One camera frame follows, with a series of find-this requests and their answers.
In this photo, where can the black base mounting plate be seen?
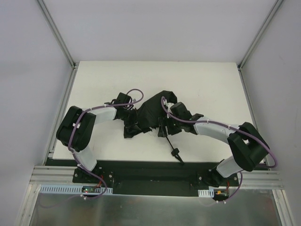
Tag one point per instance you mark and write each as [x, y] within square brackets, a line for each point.
[154, 178]

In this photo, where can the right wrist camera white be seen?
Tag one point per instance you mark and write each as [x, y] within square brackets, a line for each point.
[167, 106]

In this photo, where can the right circuit board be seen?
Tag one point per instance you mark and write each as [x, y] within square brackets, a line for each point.
[221, 193]

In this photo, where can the left aluminium frame post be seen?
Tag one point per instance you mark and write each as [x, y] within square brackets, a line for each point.
[56, 33]

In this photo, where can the aluminium frame post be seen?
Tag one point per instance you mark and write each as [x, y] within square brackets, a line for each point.
[56, 33]
[264, 26]

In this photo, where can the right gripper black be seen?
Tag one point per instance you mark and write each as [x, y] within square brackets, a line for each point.
[165, 128]

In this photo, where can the aluminium cross rail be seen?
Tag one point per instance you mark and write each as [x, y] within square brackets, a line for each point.
[58, 175]

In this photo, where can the black folding umbrella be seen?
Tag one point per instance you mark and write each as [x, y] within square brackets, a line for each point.
[148, 113]

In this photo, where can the left white cable duct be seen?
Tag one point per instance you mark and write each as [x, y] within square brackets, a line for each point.
[67, 189]

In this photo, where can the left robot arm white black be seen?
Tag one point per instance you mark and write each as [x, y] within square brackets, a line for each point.
[77, 126]

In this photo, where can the circuit board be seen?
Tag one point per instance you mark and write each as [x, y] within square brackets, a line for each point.
[221, 193]
[91, 189]

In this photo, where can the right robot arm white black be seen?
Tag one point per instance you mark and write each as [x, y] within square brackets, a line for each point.
[247, 146]

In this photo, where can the right white cable duct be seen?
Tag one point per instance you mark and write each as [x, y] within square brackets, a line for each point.
[206, 193]

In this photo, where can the white cable duct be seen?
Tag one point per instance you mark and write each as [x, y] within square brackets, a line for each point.
[67, 189]
[206, 193]

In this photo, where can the right aluminium frame post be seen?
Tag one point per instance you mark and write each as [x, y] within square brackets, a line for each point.
[264, 26]

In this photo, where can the left circuit board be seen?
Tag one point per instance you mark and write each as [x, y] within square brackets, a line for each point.
[91, 189]

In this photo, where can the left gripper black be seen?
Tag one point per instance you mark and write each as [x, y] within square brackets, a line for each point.
[129, 121]

